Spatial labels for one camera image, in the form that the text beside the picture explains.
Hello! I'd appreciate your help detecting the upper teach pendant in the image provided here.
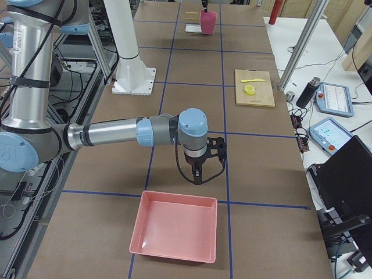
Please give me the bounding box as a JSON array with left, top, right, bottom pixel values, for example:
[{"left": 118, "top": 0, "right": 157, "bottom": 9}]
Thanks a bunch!
[{"left": 315, "top": 83, "right": 354, "bottom": 117}]

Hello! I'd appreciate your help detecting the bamboo cutting board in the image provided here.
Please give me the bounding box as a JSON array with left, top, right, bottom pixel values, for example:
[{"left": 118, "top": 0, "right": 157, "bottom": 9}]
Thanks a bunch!
[{"left": 235, "top": 69, "right": 275, "bottom": 108}]

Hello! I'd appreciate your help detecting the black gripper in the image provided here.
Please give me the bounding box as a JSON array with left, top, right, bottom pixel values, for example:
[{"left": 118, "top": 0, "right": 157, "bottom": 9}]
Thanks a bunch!
[{"left": 184, "top": 153, "right": 206, "bottom": 185}]

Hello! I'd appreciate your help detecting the pink plastic tray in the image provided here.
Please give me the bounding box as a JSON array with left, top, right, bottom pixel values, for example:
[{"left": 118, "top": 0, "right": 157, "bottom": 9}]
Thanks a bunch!
[{"left": 129, "top": 191, "right": 217, "bottom": 263}]

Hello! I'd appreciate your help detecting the pink cleaning cloth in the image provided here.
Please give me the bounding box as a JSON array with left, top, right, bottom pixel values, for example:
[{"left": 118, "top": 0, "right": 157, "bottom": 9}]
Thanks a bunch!
[{"left": 200, "top": 10, "right": 217, "bottom": 35}]

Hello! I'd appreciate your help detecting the red fire extinguisher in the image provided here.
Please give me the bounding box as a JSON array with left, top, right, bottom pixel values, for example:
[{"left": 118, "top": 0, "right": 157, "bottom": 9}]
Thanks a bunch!
[{"left": 269, "top": 0, "right": 284, "bottom": 25}]

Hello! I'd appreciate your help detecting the white rack base tray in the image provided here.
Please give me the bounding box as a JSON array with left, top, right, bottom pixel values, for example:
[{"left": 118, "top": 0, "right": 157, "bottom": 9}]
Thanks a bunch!
[{"left": 185, "top": 24, "right": 202, "bottom": 33}]

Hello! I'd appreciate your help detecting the aluminium frame post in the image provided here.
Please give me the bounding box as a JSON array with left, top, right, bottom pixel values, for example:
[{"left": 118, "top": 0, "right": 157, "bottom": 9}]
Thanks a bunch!
[{"left": 278, "top": 0, "right": 329, "bottom": 91}]

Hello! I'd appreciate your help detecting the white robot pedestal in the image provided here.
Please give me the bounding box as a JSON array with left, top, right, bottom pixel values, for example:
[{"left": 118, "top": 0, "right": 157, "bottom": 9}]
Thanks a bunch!
[{"left": 104, "top": 0, "right": 156, "bottom": 96}]

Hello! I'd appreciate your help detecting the yellow plastic knife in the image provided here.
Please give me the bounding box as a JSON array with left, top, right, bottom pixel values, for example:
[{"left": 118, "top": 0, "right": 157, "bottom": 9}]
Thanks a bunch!
[{"left": 240, "top": 78, "right": 266, "bottom": 83}]

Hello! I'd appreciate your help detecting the black laptop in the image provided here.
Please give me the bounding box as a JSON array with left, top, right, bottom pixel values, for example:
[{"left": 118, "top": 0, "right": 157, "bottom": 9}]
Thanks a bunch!
[{"left": 312, "top": 135, "right": 371, "bottom": 217}]

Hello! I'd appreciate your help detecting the lower teach pendant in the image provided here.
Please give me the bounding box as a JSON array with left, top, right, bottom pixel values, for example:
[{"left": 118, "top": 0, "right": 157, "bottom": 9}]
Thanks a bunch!
[{"left": 309, "top": 117, "right": 353, "bottom": 156}]

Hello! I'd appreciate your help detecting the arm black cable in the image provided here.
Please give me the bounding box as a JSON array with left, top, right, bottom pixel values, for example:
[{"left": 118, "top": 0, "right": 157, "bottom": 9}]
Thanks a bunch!
[{"left": 174, "top": 142, "right": 226, "bottom": 185}]

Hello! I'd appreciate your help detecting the teach pendant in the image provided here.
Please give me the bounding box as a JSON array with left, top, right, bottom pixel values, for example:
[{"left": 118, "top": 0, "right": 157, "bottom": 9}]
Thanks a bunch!
[
  {"left": 315, "top": 83, "right": 354, "bottom": 117},
  {"left": 309, "top": 117, "right": 353, "bottom": 156}
]

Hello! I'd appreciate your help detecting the yellow lemon slice toy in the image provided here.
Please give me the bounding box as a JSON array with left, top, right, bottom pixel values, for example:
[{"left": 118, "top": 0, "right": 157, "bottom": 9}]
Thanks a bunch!
[{"left": 244, "top": 84, "right": 255, "bottom": 96}]

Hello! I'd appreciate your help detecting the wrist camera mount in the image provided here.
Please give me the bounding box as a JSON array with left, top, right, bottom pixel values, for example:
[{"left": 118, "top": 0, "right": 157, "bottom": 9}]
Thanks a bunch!
[{"left": 204, "top": 137, "right": 227, "bottom": 164}]

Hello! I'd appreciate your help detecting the black water bottle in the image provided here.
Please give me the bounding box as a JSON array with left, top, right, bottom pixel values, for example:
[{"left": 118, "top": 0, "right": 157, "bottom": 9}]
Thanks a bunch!
[{"left": 296, "top": 77, "right": 321, "bottom": 108}]

